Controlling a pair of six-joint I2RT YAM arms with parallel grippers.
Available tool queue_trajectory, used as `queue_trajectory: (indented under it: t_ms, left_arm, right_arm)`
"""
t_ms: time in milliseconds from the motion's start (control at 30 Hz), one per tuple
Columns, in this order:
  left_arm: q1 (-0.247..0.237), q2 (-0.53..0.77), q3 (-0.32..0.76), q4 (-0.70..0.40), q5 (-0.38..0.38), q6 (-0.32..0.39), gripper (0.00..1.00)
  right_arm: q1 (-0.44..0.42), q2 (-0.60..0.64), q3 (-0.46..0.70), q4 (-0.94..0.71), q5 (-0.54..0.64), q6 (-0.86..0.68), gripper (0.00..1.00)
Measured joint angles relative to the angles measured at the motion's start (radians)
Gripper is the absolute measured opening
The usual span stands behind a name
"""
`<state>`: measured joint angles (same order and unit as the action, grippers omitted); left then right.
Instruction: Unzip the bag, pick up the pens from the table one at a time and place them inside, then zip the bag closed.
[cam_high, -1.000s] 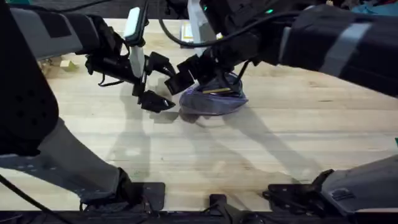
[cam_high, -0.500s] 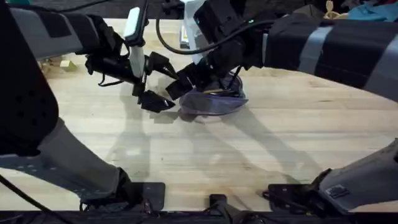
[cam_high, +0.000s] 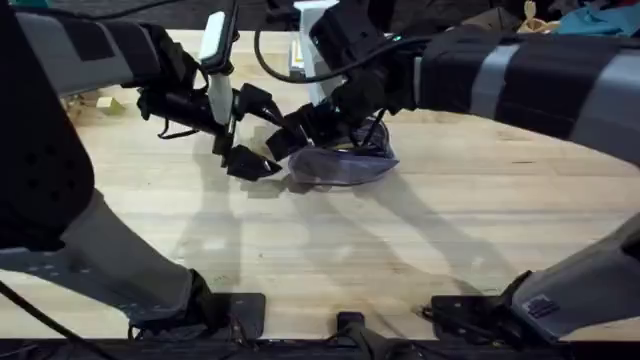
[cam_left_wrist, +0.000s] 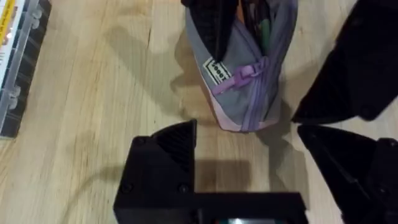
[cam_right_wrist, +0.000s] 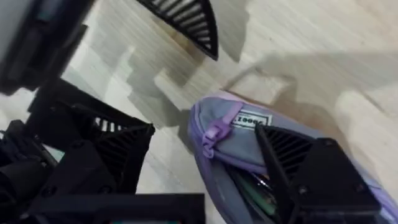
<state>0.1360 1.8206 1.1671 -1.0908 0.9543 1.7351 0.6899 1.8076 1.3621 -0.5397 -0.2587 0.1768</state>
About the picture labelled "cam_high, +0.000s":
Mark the small yellow-green block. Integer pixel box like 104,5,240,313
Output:
95,95,127,117

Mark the black rail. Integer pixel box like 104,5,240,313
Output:
0,337,640,360

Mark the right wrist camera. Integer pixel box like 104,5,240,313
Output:
308,0,401,69

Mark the teal cloth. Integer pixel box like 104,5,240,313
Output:
553,3,640,38

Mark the white box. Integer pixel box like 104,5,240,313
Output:
289,0,347,107

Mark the black cable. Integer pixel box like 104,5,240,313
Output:
253,27,436,85

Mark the translucent purple zip bag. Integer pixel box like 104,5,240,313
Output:
286,117,401,188

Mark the wooden toy figure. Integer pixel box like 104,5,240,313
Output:
516,0,562,35

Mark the black rail clamp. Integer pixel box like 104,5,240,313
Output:
335,311,367,346

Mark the left wrist upright plate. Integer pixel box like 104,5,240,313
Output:
198,9,240,127

